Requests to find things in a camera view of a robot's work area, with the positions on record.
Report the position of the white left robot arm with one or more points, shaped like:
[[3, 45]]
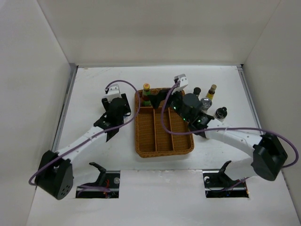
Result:
[[55, 173]]

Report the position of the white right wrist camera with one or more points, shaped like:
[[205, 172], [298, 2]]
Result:
[[181, 81]]

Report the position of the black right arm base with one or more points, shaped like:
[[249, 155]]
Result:
[[218, 185]]

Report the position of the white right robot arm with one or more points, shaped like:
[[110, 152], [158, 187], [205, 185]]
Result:
[[266, 154]]

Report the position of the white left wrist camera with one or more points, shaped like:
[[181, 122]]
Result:
[[112, 92]]

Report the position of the yellow-label cork-cap bottle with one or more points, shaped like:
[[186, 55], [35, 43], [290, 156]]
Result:
[[211, 92]]

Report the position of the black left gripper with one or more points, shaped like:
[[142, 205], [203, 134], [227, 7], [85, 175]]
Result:
[[106, 103]]

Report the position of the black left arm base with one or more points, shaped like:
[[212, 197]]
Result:
[[106, 186]]

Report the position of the clear-top salt grinder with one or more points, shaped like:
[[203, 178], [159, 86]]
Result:
[[206, 103]]

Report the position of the black-cap small pepper bottle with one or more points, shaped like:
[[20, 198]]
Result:
[[197, 91]]

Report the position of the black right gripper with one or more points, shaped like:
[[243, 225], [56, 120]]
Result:
[[156, 99]]

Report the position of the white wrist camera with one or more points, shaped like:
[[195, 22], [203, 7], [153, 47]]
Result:
[[181, 81], [112, 92]]

